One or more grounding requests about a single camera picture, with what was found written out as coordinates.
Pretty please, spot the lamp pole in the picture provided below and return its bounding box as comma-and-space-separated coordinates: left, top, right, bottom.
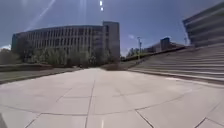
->
136, 36, 143, 56

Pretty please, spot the dark grey long building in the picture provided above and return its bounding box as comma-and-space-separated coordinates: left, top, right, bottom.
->
10, 21, 121, 66

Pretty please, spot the blue glass building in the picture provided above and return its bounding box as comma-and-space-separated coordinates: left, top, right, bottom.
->
182, 1, 224, 48

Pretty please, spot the pale stone paved plaza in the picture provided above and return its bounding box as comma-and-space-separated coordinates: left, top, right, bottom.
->
0, 67, 224, 128

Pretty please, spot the row of trees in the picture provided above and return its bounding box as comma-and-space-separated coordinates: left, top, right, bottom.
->
0, 46, 112, 68

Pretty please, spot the wide grey stairway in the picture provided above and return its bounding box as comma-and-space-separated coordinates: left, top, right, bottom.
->
128, 44, 224, 85

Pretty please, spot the low building with blue tower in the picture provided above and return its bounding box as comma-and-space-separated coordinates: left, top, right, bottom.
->
143, 36, 186, 54

